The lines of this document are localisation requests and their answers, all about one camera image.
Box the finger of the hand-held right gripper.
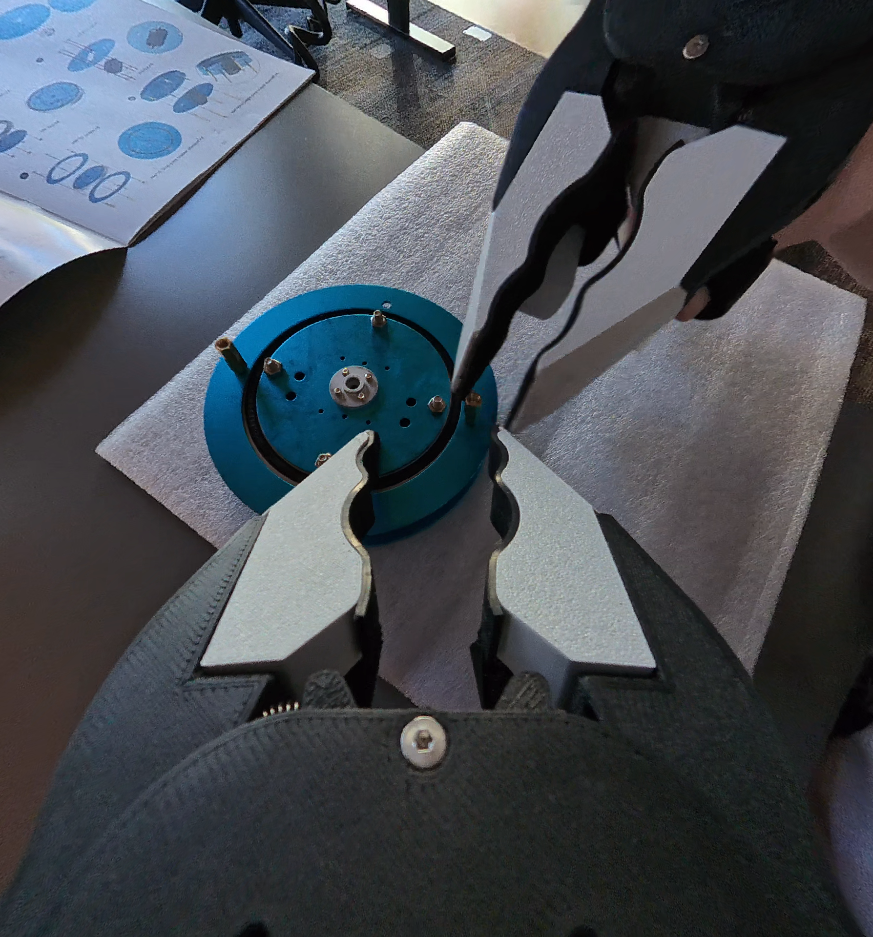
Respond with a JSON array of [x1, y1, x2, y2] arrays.
[[450, 90, 621, 402], [507, 119, 789, 430]]

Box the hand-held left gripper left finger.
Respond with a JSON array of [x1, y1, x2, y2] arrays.
[[199, 430, 380, 705]]

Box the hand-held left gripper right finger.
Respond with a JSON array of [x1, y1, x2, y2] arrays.
[[472, 428, 659, 709]]

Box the blue metal turntable assembly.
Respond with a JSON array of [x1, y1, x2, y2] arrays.
[[204, 284, 498, 546]]

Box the person's right hand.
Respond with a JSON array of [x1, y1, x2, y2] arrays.
[[773, 81, 873, 294]]

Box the white foam sheet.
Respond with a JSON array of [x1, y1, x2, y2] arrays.
[[96, 121, 868, 711]]

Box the open instruction booklet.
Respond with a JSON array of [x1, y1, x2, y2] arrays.
[[0, 0, 316, 341]]

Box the thick black coiled cable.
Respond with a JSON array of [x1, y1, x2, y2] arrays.
[[286, 0, 342, 68]]

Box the black lanyard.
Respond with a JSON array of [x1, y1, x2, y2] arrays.
[[828, 652, 873, 740]]

